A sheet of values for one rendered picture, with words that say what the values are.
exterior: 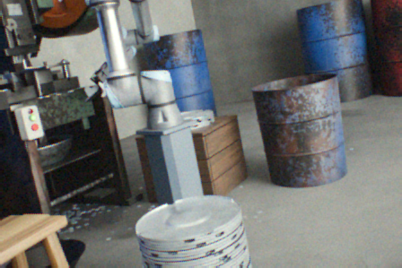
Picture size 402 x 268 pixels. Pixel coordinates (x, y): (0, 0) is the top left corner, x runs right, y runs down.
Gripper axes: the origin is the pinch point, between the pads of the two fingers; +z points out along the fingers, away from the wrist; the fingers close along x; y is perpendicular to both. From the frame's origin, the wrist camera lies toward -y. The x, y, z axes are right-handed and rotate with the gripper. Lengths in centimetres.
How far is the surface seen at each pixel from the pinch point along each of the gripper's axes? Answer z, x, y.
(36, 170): 38.0, -9.4, -1.7
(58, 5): -50, -43, 35
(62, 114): 7.4, -17.2, 3.0
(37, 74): 0.1, -19.7, 22.9
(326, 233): 19, 87, -72
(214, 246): 59, 100, -16
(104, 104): -11.0, -15.4, -9.8
